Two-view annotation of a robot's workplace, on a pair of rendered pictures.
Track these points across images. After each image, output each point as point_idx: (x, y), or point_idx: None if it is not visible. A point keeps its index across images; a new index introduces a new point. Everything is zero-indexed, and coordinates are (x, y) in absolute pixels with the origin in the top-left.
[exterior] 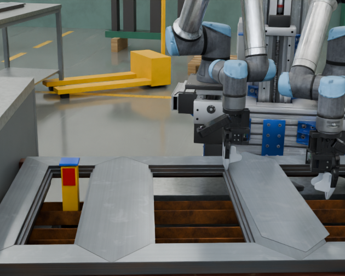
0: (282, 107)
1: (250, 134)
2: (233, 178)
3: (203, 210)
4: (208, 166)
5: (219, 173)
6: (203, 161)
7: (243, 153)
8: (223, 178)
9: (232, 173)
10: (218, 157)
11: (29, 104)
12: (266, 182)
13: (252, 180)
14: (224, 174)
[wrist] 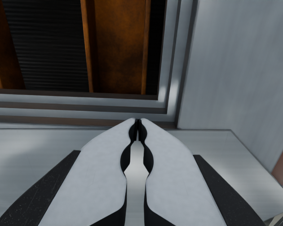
0: None
1: None
2: (14, 131)
3: (81, 5)
4: (188, 43)
5: (158, 87)
6: (255, 26)
7: None
8: (121, 93)
9: (71, 136)
10: (282, 111)
11: None
12: (4, 210)
13: (11, 182)
14: (135, 102)
